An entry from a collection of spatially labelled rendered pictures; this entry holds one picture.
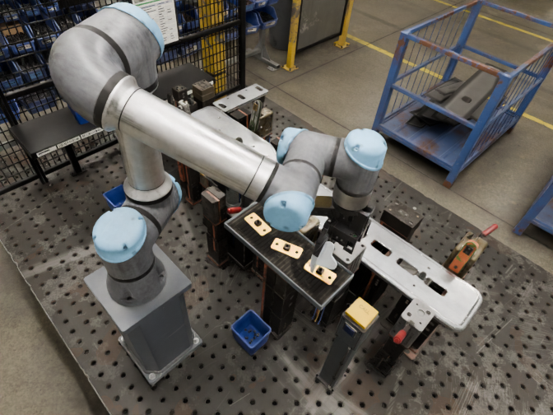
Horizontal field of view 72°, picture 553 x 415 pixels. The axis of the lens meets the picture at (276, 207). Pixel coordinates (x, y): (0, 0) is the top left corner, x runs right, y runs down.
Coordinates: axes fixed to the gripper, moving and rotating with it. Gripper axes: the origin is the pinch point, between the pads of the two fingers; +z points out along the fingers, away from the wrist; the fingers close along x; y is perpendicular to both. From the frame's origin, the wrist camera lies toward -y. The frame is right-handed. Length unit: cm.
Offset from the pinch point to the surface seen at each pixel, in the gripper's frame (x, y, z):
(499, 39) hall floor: 539, -29, 125
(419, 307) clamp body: 14.2, 26.1, 19.4
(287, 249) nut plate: 0.0, -10.6, 8.7
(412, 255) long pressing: 35.5, 17.5, 25.4
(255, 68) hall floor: 251, -216, 126
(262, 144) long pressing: 49, -57, 26
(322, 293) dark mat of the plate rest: -4.9, 4.0, 9.5
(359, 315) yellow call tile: -4.6, 14.3, 9.5
